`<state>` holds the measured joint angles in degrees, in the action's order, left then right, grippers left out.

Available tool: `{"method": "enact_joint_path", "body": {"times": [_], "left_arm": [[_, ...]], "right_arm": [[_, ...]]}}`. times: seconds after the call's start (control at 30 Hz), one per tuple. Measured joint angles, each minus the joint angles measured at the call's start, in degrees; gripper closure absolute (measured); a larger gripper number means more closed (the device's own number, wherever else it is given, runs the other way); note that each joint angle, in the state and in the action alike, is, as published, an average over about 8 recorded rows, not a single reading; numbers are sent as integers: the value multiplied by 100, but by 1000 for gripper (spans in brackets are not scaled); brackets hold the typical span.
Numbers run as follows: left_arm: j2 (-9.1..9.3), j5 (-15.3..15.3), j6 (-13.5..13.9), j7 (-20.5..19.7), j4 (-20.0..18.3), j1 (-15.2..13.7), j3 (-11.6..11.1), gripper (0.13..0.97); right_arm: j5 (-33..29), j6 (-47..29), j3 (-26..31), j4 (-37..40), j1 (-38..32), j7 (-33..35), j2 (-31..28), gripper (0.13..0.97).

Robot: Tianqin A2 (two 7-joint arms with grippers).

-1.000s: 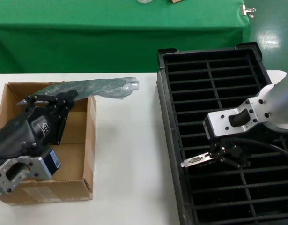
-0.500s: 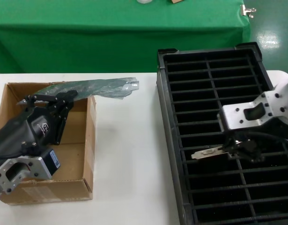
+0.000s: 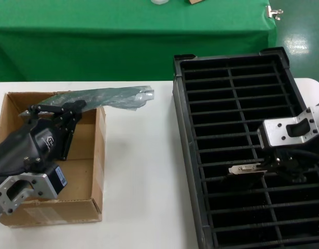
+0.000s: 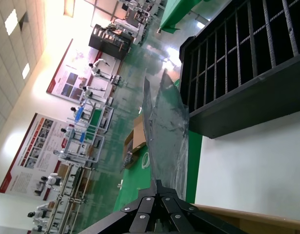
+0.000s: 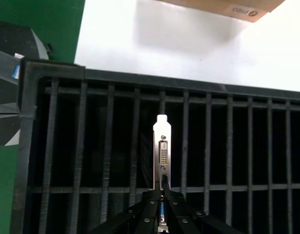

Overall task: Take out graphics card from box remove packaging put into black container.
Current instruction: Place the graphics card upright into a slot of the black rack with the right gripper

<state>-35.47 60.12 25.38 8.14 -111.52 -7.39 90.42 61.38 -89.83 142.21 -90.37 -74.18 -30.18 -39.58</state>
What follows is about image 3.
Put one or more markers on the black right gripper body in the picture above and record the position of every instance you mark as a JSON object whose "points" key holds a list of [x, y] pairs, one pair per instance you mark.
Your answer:
{"points": [[286, 153]]}

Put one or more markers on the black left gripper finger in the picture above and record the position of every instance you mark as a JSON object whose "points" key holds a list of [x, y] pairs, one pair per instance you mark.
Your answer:
{"points": [[68, 137], [50, 107]]}

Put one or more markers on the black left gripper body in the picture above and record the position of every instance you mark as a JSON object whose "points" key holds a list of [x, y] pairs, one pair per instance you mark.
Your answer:
{"points": [[27, 147]]}

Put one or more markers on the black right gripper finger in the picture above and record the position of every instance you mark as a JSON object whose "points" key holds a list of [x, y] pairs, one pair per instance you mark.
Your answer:
{"points": [[294, 173], [272, 163]]}

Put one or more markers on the graphics card with metal bracket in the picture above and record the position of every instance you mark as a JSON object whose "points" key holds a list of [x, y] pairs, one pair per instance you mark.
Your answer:
{"points": [[242, 169]]}

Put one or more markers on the grey translucent antistatic bag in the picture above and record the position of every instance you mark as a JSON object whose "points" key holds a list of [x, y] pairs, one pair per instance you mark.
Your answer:
{"points": [[110, 96]]}

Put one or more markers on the black slotted plastic container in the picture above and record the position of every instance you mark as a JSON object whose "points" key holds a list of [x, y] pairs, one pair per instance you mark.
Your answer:
{"points": [[182, 103]]}

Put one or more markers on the brown cardboard box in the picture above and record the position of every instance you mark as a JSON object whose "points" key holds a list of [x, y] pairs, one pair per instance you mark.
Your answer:
{"points": [[81, 179]]}

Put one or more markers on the green tablecloth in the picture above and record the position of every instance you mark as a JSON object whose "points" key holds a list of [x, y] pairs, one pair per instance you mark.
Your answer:
{"points": [[123, 39]]}

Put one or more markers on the silver metal binder clip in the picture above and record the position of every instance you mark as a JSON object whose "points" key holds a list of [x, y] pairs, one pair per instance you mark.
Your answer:
{"points": [[271, 11]]}

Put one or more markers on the white translucent plastic object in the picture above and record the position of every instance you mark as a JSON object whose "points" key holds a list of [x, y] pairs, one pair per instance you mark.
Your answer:
{"points": [[159, 1]]}

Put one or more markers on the small brown cardboard piece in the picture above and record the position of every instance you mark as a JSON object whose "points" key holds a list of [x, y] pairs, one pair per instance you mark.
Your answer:
{"points": [[195, 1]]}

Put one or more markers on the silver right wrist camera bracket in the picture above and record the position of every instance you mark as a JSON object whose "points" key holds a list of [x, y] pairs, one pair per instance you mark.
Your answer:
{"points": [[278, 132]]}

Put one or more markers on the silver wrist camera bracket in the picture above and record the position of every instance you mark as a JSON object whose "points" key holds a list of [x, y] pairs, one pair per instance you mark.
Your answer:
{"points": [[278, 132], [29, 189]]}

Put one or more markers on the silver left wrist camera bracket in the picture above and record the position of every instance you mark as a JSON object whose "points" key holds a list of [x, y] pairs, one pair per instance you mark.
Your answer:
{"points": [[29, 189]]}

